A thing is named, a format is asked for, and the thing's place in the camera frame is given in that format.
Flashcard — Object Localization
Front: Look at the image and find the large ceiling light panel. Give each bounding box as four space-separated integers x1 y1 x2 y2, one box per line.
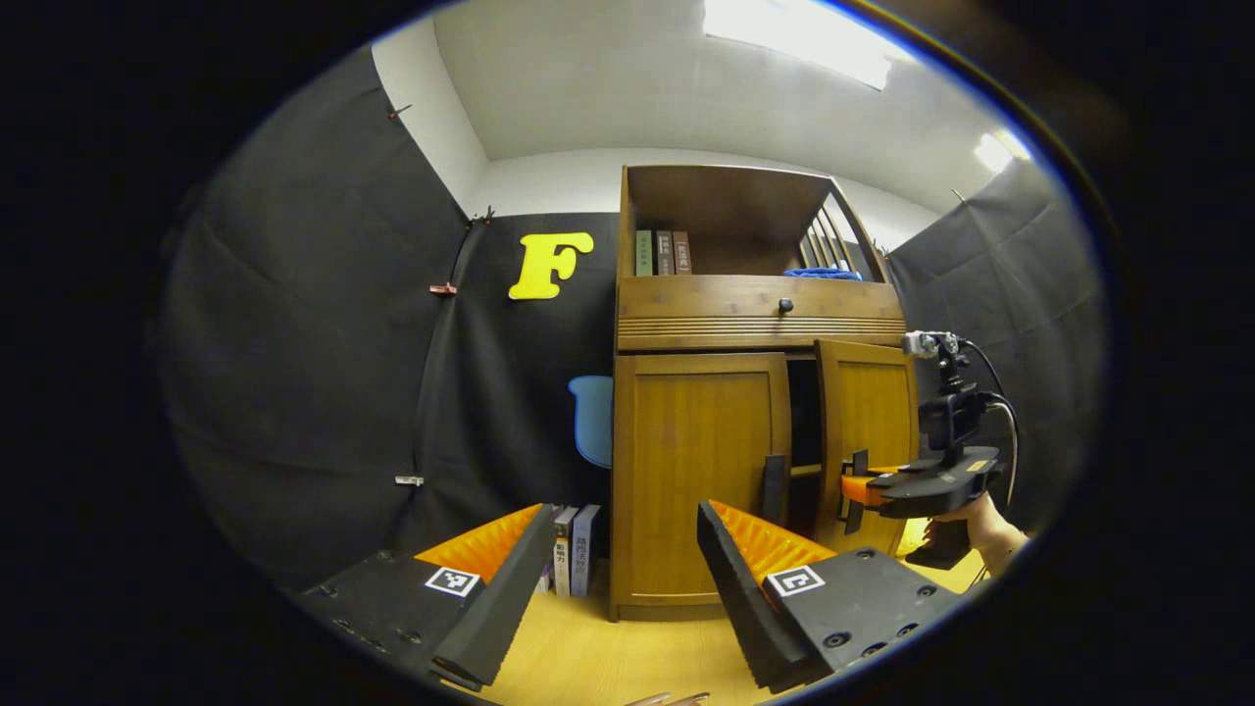
702 0 918 91

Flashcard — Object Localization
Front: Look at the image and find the black backdrop cloth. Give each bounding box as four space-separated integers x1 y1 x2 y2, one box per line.
162 44 1109 594

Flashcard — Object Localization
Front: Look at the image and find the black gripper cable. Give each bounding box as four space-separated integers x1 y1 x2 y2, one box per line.
961 338 1023 511

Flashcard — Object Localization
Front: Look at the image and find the purple-grey book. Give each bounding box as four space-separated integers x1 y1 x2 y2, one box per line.
571 504 602 599

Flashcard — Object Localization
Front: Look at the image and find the small ceiling light panel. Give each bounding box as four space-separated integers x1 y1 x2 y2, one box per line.
974 127 1032 176

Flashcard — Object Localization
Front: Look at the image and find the black door handle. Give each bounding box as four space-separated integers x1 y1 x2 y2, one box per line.
761 454 787 526
836 449 871 536

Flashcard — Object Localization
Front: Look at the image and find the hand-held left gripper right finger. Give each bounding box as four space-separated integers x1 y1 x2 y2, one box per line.
696 498 967 695

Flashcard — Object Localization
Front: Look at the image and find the wooden shoe cabinet door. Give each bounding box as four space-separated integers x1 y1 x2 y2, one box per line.
610 353 793 611
814 338 923 558

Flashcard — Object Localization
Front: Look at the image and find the wooden double-door shoe cabinet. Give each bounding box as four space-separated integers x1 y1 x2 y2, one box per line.
608 164 923 623

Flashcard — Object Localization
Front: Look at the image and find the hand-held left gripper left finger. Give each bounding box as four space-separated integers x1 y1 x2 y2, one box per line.
294 503 558 692

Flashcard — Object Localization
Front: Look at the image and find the wooden drawer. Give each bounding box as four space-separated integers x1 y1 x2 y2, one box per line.
616 275 908 352

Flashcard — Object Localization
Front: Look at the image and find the dark book with white spine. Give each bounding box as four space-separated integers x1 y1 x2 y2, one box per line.
552 507 579 599

